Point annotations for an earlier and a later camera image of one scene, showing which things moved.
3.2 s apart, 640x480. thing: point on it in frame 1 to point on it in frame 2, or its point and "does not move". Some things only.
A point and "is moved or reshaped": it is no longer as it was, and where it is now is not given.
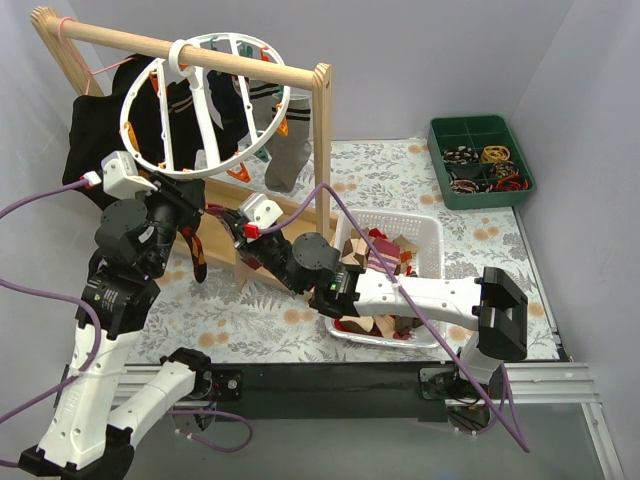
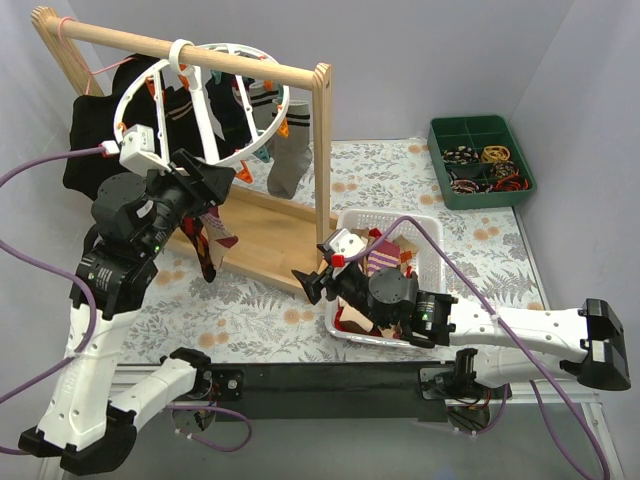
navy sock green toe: [231, 113] does not move
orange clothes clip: [243, 174] does not move
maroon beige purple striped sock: [220, 211] to [220, 238]
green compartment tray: [478, 161] does not move
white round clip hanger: [201, 106] is moved or reshaped
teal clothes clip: [263, 154] does not move
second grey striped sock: [264, 99] does not move
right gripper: [241, 232] to [324, 279]
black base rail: [324, 390] does not move
